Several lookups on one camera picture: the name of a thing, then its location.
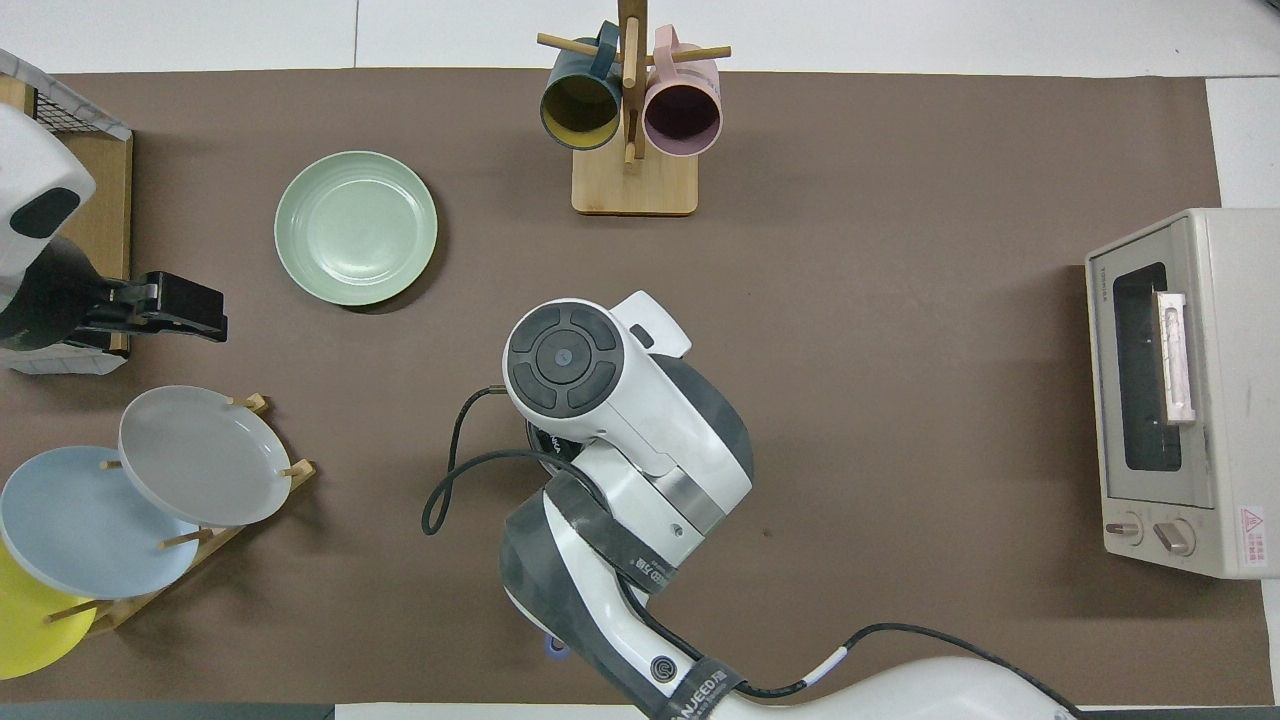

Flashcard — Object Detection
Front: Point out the light blue plate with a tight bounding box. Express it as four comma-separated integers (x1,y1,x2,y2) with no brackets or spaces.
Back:
0,445,201,601

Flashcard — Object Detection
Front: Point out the wooden plate rack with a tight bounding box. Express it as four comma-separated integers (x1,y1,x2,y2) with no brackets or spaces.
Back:
45,393,317,634

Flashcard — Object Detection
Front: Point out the gray plate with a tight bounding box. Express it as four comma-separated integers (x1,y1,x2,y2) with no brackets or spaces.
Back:
118,385,293,528

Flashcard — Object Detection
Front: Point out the brown table mat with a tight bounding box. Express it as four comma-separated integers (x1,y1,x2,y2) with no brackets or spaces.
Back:
0,68,1266,706

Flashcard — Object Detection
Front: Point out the wooden mug tree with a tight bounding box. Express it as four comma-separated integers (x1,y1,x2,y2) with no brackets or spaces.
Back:
537,0,732,216

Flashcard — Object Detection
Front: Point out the green plate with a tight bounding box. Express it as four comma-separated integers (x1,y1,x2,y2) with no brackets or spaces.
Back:
275,150,439,307

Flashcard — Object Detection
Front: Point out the pink mug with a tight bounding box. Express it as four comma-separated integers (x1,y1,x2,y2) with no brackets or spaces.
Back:
643,25,723,158

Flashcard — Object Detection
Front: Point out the teal mug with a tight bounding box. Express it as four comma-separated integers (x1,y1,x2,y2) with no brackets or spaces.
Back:
540,22,623,151

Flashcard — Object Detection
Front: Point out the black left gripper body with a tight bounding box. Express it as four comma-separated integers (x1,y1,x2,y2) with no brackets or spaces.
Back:
60,278,163,346

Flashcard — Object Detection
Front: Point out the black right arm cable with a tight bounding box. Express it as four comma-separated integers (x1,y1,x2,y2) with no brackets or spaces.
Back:
421,385,1081,720

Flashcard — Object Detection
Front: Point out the white toaster oven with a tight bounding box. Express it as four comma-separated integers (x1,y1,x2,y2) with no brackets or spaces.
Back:
1085,207,1280,581

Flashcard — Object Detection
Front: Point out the yellow plate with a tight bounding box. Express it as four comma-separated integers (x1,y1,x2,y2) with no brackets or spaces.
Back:
0,540,98,681

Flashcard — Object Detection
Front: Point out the gray white bag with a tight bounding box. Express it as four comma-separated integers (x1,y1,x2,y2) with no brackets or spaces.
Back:
10,345,128,377

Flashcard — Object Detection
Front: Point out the wooden shelf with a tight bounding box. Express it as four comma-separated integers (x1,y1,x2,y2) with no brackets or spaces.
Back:
0,75,133,356

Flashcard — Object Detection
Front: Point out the black wire basket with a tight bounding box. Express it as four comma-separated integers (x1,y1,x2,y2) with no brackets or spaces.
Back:
0,48,133,141

